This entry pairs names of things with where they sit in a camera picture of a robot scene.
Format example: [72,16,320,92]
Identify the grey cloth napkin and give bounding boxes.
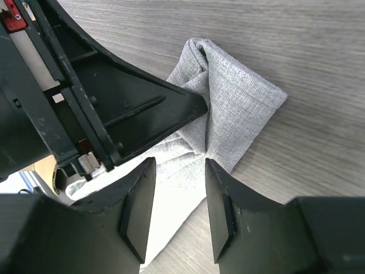
[66,38,287,264]

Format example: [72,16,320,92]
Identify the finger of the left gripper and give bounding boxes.
[30,1,208,170]

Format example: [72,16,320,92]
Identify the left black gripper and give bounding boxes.
[1,1,114,179]

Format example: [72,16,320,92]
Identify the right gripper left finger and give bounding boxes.
[1,158,156,273]

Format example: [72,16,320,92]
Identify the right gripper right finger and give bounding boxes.
[205,159,364,273]

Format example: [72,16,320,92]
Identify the beige cap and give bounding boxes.
[21,155,60,195]

